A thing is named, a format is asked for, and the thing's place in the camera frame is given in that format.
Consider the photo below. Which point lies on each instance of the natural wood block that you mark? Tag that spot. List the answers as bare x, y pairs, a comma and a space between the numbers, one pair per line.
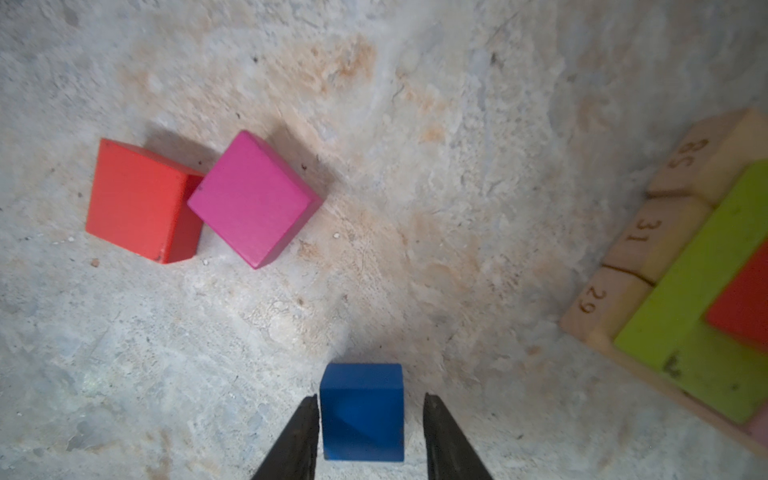
657, 235
712, 155
601, 310

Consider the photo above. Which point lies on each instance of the red wood cube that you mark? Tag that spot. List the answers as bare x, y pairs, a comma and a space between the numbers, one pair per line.
139, 202

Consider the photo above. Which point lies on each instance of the pink wood block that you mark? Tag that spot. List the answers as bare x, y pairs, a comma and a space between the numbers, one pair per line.
757, 427

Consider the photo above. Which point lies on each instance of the red arch wood block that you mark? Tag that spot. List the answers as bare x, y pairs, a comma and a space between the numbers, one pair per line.
740, 310

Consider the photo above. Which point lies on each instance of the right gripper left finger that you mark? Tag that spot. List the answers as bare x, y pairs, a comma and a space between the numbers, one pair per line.
294, 454

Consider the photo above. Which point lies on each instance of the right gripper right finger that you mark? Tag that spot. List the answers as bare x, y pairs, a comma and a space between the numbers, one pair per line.
449, 453

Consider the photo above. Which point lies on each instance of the magenta wood cube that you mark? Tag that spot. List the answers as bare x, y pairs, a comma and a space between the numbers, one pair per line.
254, 200

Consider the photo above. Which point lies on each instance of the lime green wood block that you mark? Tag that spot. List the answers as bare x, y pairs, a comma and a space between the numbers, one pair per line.
669, 333

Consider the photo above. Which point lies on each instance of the blue wood cube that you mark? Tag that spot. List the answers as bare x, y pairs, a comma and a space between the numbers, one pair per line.
362, 412

